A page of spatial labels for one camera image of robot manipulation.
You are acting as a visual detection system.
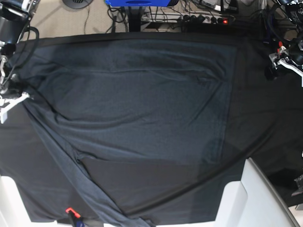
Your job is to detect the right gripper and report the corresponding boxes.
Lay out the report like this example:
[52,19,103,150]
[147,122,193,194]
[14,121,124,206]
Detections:
[0,42,34,111]

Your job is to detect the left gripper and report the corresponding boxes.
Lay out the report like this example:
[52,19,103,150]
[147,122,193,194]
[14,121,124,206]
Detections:
[264,40,303,81]

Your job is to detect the dark grey T-shirt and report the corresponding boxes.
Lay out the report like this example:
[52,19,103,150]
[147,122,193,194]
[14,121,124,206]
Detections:
[19,40,237,227]

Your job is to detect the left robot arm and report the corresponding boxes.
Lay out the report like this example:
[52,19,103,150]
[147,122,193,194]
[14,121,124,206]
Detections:
[265,0,303,80]

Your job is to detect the black table cloth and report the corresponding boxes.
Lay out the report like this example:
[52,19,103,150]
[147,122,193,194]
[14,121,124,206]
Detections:
[0,33,303,227]

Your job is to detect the round black floor base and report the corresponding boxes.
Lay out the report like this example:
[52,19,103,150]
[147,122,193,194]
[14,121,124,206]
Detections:
[62,0,93,9]

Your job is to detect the black power strip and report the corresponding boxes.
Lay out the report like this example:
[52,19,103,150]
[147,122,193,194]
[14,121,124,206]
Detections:
[141,12,235,25]

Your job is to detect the white chair left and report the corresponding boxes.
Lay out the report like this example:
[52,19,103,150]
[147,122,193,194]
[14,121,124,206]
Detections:
[0,176,58,227]

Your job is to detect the white chair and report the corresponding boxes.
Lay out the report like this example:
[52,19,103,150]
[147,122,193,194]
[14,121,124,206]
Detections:
[214,158,299,227]
[0,176,58,227]

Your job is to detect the white chair right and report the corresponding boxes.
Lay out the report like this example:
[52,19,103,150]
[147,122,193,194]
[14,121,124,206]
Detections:
[214,158,299,227]

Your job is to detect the blue plastic bin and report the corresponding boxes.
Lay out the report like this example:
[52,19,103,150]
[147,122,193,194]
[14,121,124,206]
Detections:
[105,0,175,7]

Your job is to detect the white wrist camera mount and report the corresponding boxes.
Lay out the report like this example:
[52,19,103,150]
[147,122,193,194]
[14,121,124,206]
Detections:
[0,107,8,124]

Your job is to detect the red clamp handle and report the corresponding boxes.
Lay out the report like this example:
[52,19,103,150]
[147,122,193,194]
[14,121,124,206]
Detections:
[65,207,81,218]

